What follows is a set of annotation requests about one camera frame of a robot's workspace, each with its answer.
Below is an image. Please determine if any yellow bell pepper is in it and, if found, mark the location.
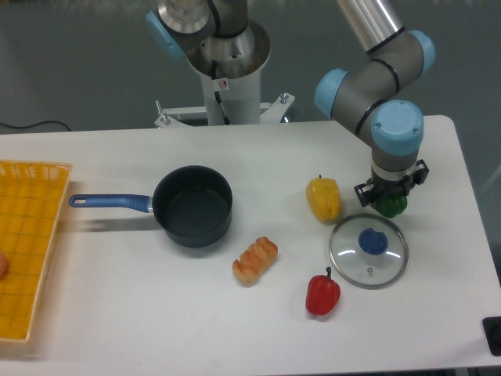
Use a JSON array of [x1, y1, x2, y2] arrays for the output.
[[305, 175, 341, 222]]

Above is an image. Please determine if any black box at table edge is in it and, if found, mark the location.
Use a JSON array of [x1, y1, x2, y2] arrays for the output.
[[482, 316, 501, 356]]

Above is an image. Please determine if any orange object in basket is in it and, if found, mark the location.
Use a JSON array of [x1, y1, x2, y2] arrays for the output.
[[0, 253, 9, 278]]

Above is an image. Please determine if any dark saucepan blue handle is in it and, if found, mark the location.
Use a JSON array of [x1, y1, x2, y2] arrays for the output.
[[69, 165, 233, 248]]

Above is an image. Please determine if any yellow woven basket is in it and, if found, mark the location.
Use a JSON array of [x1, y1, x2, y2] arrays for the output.
[[1, 160, 72, 343]]

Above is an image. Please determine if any toy bread loaf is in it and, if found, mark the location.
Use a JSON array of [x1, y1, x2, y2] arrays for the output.
[[232, 237, 279, 286]]

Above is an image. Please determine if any green bell pepper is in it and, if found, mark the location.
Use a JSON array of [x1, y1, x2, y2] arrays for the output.
[[366, 179, 408, 219]]

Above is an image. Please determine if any glass lid blue knob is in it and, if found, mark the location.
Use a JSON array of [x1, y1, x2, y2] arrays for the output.
[[329, 214, 409, 290]]

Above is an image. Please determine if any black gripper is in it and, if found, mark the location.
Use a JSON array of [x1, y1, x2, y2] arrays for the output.
[[354, 159, 429, 208]]

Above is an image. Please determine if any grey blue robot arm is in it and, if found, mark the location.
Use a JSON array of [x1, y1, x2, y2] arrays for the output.
[[146, 1, 435, 217]]

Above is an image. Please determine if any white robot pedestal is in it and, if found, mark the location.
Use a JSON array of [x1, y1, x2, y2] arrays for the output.
[[155, 20, 295, 128]]

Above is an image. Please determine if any red bell pepper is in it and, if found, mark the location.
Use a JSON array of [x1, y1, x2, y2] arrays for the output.
[[305, 266, 341, 316]]

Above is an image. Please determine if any black cable on floor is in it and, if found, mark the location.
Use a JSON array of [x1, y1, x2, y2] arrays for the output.
[[0, 120, 72, 132]]

